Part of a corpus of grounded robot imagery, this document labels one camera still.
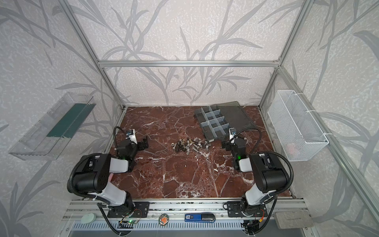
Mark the grey compartment organizer box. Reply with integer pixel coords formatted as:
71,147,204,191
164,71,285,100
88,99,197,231
194,104,230,142

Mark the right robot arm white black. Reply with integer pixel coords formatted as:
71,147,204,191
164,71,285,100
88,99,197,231
222,138,294,212

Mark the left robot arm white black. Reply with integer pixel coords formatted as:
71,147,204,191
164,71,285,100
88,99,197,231
67,137,149,210

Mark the pile of screws and nuts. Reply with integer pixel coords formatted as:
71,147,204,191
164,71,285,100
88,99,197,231
172,137,212,155

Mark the pink object in basket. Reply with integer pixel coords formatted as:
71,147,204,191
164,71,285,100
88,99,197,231
286,143,300,157

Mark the round orange button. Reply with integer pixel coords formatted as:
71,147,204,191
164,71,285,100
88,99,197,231
159,213,169,226

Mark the white round disc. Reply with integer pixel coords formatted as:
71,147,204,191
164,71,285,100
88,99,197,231
81,213,96,224

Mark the blue black usb device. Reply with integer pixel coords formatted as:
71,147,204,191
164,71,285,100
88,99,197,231
184,213,216,223

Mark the grey rectangular pad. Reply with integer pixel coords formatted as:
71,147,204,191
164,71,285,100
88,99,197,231
274,210,314,230

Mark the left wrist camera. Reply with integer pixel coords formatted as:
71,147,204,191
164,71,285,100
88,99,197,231
125,129,138,144

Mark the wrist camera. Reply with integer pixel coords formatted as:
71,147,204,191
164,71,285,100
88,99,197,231
229,128,237,140
125,129,138,144

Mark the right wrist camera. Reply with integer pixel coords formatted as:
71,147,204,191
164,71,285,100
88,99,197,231
229,128,237,140

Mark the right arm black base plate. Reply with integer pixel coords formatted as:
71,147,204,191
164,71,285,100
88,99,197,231
223,200,268,218

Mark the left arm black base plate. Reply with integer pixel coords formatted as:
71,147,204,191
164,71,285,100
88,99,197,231
107,201,150,218

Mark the white wire mesh basket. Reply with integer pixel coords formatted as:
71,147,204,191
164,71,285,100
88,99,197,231
268,90,329,162

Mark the clear plastic wall bin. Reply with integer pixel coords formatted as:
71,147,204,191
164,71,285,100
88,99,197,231
8,92,96,161

